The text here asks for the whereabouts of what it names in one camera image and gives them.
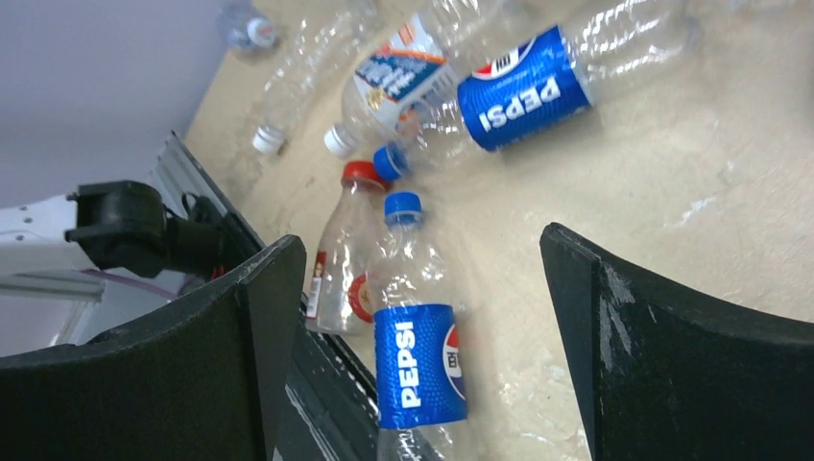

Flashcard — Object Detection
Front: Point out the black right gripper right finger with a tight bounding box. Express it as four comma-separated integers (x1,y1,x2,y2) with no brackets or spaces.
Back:
539,223,813,460

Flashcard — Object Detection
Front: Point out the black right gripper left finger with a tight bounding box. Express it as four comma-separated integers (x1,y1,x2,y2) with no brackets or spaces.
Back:
1,235,306,460

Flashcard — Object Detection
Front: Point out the red cap small bottle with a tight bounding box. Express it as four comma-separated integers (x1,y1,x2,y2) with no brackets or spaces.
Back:
305,160,390,335

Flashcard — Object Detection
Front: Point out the Pepsi bottle blue cap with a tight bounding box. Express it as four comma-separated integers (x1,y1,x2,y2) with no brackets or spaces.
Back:
366,191,478,460

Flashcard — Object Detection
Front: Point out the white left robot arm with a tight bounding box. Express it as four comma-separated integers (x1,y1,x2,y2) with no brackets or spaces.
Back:
1,181,256,280

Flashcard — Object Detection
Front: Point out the clear bottle white cap left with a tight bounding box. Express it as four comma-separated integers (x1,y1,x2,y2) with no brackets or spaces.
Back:
251,7,381,155

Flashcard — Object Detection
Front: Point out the clear bottle at left edge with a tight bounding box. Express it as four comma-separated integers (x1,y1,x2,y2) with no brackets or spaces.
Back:
216,3,281,54

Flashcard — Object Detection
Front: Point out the clear bottle red white label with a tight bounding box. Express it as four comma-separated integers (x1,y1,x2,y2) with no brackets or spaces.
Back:
323,8,462,159

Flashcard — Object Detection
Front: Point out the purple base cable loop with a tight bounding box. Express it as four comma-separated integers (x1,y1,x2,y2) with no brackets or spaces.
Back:
83,268,182,303

